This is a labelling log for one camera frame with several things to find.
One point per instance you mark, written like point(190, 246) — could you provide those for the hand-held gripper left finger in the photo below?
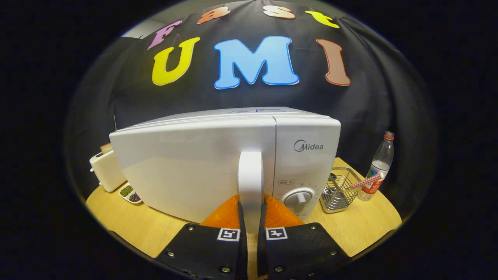
point(243, 252)

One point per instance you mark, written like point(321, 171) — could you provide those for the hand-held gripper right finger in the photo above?
point(261, 252)

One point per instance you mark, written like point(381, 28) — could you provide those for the white microwave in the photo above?
point(186, 167)

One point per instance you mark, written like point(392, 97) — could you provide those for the red checked straw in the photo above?
point(367, 181)

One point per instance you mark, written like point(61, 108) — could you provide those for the divided dish of beans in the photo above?
point(126, 191)

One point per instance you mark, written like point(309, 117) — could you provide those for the clear plastic bottle red label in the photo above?
point(380, 163)

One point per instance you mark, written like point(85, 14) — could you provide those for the white toaster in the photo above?
point(107, 171)

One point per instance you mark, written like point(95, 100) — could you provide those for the toast slice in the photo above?
point(106, 147)

